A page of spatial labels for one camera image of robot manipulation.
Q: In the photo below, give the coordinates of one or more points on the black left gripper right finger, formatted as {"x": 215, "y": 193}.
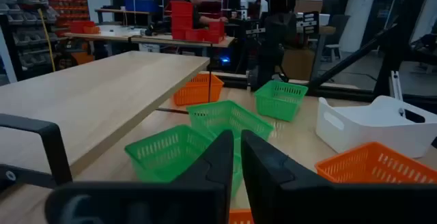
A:
{"x": 324, "y": 203}

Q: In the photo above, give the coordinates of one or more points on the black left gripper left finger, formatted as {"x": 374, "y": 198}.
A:
{"x": 153, "y": 203}

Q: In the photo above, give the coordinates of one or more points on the green plastic mesh basket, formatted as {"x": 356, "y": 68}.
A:
{"x": 218, "y": 113}
{"x": 280, "y": 106}
{"x": 150, "y": 169}

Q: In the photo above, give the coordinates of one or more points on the orange plastic mesh basket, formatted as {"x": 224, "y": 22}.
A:
{"x": 240, "y": 217}
{"x": 194, "y": 96}
{"x": 358, "y": 162}

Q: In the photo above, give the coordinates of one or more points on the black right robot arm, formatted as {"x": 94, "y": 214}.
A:
{"x": 273, "y": 46}

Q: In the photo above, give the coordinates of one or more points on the wooden shelf black metal legs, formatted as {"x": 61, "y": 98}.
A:
{"x": 85, "y": 91}

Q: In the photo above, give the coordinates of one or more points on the red storage bin stack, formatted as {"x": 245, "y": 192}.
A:
{"x": 181, "y": 19}

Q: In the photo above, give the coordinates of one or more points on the cardboard box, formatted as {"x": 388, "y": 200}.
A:
{"x": 300, "y": 63}

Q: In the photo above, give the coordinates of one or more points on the white stool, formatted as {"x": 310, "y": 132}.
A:
{"x": 333, "y": 47}

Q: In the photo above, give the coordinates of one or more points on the orange crate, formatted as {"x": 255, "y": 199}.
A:
{"x": 82, "y": 58}

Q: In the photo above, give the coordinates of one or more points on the long wooden workbench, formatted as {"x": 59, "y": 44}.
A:
{"x": 153, "y": 39}

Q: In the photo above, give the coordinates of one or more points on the black panel white labels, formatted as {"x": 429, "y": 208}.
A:
{"x": 309, "y": 22}

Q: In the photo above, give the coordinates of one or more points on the orange storage bin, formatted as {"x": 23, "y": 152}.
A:
{"x": 92, "y": 30}

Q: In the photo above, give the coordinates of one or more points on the white round column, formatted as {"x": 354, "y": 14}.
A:
{"x": 362, "y": 19}
{"x": 426, "y": 12}

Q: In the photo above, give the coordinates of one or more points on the person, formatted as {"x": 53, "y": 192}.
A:
{"x": 197, "y": 15}

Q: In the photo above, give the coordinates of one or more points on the narrow wooden table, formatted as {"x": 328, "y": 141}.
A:
{"x": 119, "y": 11}

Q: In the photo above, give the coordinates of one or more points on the blue storage bin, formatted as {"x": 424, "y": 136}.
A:
{"x": 141, "y": 5}

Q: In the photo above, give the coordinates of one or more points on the red bin shelving rack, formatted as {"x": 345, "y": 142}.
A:
{"x": 68, "y": 9}

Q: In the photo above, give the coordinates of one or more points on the grey bin shelving rack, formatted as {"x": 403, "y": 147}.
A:
{"x": 24, "y": 19}

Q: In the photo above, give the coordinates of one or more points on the black aluminium rig frame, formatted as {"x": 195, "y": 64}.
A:
{"x": 389, "y": 73}

